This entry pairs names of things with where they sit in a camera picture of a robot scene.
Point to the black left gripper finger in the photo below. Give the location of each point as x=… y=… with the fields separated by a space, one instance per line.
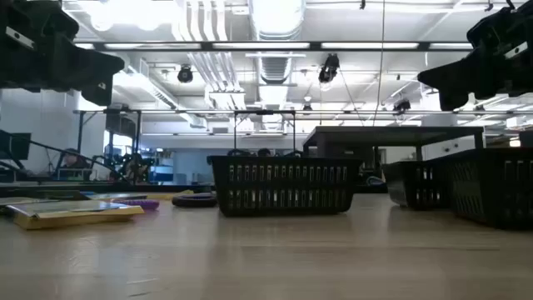
x=87 y=58
x=98 y=89

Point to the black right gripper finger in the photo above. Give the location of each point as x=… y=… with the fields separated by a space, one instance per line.
x=458 y=75
x=451 y=100

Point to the black plastic slotted basket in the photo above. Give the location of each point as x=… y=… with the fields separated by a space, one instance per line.
x=283 y=185
x=416 y=183
x=491 y=187

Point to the purple spiral wrist coil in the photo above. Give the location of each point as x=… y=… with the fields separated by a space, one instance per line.
x=141 y=204

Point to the yellow notepad with clear cover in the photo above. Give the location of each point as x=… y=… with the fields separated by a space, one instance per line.
x=71 y=214

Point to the black spiral wrist coil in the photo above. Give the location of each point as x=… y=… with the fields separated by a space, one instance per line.
x=193 y=201

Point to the grey desk shelf riser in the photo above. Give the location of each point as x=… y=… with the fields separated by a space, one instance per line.
x=395 y=135

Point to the person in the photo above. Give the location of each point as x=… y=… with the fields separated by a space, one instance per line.
x=134 y=166
x=74 y=160
x=264 y=152

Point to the black background monitor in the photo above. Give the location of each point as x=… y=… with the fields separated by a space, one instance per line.
x=14 y=146

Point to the grey blue rounded object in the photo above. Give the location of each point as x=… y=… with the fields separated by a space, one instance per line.
x=375 y=181

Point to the black metal background frame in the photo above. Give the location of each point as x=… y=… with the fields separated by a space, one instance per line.
x=81 y=125
x=264 y=112

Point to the black ceiling camera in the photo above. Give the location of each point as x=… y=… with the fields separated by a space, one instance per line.
x=329 y=68
x=185 y=74
x=401 y=105

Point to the black table edge rail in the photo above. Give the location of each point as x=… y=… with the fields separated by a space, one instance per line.
x=125 y=187

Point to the black overhead frame beam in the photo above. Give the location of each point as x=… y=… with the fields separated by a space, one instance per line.
x=258 y=46

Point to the silver ceiling ventilation duct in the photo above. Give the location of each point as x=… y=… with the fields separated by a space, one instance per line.
x=277 y=21

